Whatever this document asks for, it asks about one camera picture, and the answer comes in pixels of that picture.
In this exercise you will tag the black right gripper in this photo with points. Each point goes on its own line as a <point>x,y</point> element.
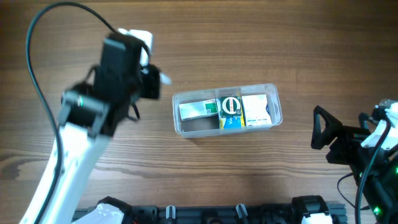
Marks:
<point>339,137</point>

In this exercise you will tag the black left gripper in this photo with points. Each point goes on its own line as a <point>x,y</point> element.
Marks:
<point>152,82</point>

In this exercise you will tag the white lotion bottle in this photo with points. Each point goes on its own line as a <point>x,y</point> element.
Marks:
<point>166,80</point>

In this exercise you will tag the white green medicine box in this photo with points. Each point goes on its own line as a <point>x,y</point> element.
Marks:
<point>198,109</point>

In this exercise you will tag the blue yellow cough drops bag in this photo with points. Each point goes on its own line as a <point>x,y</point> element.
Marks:
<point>232,122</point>

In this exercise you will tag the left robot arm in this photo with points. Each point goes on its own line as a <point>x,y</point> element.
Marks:
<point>90,112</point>

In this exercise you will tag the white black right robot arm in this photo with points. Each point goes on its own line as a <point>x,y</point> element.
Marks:
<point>370,150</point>

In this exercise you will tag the clear plastic container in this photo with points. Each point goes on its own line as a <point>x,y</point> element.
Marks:
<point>210,126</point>

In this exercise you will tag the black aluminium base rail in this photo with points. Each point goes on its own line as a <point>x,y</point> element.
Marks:
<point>262,214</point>

